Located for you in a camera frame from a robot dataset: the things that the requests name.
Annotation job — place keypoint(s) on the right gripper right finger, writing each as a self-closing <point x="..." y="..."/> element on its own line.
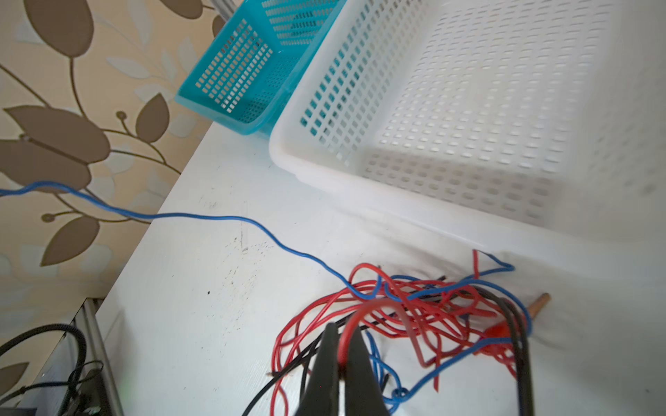
<point x="362" y="392"/>

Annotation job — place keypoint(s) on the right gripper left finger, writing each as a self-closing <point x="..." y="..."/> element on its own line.
<point x="322" y="391"/>

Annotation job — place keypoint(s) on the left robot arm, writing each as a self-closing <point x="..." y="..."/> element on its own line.
<point x="51" y="370"/>

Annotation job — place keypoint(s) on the teal plastic basket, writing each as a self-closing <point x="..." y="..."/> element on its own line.
<point x="251" y="69"/>

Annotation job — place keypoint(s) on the white plastic basket left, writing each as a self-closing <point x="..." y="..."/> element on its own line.
<point x="507" y="124"/>

